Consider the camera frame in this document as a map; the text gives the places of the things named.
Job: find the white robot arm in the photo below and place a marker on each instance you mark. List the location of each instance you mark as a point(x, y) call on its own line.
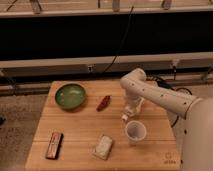
point(197, 148)

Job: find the red chili pepper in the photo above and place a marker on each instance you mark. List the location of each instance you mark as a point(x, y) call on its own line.
point(104, 103)

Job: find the wooden table board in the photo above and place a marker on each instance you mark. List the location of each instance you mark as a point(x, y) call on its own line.
point(83, 127)

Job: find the green ceramic bowl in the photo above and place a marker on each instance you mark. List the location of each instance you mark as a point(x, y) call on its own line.
point(70, 96)

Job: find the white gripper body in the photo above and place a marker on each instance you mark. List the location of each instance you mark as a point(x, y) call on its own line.
point(134, 101)

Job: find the red brown snack bar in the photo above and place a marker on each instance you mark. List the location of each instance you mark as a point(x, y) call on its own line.
point(54, 146)

